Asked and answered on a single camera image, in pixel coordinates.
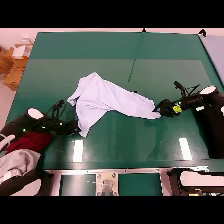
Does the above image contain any silver frame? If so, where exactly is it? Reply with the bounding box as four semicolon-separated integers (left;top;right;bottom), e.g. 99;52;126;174
42;165;224;197

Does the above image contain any grey garment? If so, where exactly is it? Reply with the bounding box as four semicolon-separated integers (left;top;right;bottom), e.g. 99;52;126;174
0;148;42;185

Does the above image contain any brown cardboard box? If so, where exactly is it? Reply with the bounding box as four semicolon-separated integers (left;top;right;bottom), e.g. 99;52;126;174
0;37;35;92

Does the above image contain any red garment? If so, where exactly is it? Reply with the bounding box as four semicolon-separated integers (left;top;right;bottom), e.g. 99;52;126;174
4;131;55;154

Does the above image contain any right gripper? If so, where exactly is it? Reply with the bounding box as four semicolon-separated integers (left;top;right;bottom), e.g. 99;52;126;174
153;98;184;118

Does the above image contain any white T-shirt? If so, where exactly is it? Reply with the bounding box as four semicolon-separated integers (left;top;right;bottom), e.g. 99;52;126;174
66;71;162;138

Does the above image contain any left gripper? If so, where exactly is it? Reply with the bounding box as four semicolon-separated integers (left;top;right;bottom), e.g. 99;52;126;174
53;119;82;136

